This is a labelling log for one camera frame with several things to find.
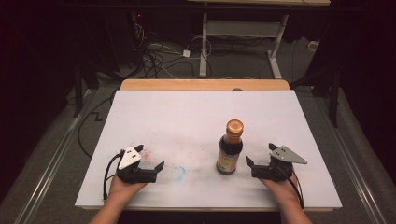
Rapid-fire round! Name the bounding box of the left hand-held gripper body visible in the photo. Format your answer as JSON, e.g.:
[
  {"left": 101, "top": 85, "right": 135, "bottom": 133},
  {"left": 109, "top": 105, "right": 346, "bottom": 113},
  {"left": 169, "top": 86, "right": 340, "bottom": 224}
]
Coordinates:
[{"left": 116, "top": 146, "right": 157, "bottom": 185}]

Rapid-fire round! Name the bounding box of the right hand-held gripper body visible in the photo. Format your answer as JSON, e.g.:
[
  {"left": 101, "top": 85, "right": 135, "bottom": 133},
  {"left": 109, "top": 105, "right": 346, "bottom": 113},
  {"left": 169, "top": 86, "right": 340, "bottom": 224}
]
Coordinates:
[{"left": 250, "top": 145, "right": 308, "bottom": 183}]

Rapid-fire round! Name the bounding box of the dark sauce bottle copper cap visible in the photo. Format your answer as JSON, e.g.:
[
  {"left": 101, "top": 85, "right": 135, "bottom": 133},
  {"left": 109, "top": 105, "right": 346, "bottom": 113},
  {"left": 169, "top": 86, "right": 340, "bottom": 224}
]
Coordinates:
[{"left": 216, "top": 119, "right": 245, "bottom": 176}]

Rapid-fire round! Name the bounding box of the person's left hand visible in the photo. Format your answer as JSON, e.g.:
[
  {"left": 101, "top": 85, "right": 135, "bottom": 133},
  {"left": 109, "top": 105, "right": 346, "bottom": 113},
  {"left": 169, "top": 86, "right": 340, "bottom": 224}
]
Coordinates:
[{"left": 108, "top": 175, "right": 148, "bottom": 203}]

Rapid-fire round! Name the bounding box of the person's right hand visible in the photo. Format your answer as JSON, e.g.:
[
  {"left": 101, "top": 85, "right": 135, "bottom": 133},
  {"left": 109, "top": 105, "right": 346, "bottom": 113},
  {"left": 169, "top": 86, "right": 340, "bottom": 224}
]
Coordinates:
[{"left": 259, "top": 175, "right": 301, "bottom": 205}]

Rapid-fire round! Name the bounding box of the white table cover board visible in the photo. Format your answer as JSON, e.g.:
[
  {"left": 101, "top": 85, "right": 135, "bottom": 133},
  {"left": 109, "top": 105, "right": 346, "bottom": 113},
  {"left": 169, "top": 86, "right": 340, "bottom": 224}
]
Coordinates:
[{"left": 75, "top": 89, "right": 343, "bottom": 210}]

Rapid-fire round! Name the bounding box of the black metal stand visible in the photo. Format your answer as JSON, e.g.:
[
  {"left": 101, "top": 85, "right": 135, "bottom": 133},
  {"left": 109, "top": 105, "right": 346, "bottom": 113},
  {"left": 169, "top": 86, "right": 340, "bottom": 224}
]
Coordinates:
[
  {"left": 289, "top": 59, "right": 341, "bottom": 129},
  {"left": 72, "top": 59, "right": 101, "bottom": 119}
]

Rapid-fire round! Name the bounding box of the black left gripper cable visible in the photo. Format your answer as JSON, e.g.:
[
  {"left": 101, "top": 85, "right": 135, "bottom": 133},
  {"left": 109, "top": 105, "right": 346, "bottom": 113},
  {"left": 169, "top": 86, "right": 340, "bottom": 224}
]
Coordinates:
[{"left": 103, "top": 149, "right": 126, "bottom": 202}]

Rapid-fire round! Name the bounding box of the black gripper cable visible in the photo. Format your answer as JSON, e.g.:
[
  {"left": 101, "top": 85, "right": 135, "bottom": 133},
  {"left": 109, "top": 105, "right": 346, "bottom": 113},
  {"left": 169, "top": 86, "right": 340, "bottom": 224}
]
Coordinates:
[
  {"left": 103, "top": 149, "right": 126, "bottom": 202},
  {"left": 279, "top": 167, "right": 305, "bottom": 210}
]

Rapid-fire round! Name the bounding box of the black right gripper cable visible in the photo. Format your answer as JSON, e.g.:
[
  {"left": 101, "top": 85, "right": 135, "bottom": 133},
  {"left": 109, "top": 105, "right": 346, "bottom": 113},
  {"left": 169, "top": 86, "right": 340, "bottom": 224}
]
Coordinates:
[{"left": 279, "top": 167, "right": 305, "bottom": 210}]

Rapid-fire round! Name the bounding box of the long black floor cable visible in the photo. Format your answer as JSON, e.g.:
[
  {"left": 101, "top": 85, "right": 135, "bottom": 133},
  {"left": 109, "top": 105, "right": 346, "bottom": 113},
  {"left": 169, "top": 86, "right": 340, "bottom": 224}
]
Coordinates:
[{"left": 77, "top": 89, "right": 119, "bottom": 161}]

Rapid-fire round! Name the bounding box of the metal floor rail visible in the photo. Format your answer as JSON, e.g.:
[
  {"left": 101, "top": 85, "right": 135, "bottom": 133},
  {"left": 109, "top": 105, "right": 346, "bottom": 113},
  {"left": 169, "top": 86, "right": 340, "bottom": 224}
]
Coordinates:
[
  {"left": 310, "top": 89, "right": 388, "bottom": 224},
  {"left": 13, "top": 89, "right": 96, "bottom": 224}
]

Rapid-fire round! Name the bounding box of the tangle of floor cables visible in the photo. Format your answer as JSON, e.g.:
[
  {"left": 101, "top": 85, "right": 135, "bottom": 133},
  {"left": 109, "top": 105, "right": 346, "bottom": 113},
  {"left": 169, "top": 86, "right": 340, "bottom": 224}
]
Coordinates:
[{"left": 130, "top": 12, "right": 216, "bottom": 80}]

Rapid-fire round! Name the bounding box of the white metal desk frame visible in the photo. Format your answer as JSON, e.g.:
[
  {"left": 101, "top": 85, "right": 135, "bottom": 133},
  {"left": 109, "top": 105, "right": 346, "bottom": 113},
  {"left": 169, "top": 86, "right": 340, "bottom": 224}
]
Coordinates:
[{"left": 186, "top": 0, "right": 332, "bottom": 80}]

